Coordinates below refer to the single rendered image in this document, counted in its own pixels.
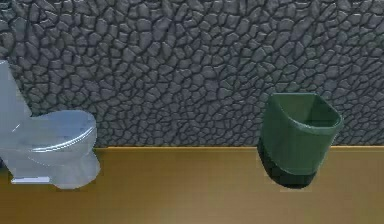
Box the green trash can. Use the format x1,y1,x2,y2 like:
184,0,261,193
256,92,345,190

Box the white toilet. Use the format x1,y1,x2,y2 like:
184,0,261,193
0,59,102,191

